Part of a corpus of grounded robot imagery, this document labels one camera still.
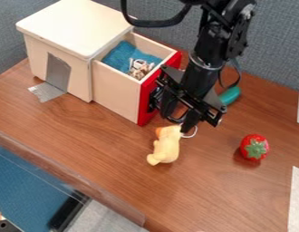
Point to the cream cabinet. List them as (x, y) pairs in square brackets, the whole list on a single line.
[(75, 33)]

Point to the red toy strawberry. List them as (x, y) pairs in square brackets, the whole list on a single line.
[(255, 147)]

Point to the grey tape strip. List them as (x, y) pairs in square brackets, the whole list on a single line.
[(55, 77)]

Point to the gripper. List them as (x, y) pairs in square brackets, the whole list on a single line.
[(198, 90)]

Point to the blue cloth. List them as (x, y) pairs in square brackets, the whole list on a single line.
[(119, 57)]

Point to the grey and white toy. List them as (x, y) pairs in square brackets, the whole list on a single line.
[(140, 69)]

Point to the teal toy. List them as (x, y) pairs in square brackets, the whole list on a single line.
[(229, 95)]

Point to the yellow duck toy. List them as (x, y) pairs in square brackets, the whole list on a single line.
[(167, 145)]

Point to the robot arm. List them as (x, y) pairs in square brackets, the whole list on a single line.
[(220, 33)]

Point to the cream drawer with red front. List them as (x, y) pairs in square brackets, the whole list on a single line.
[(119, 87)]

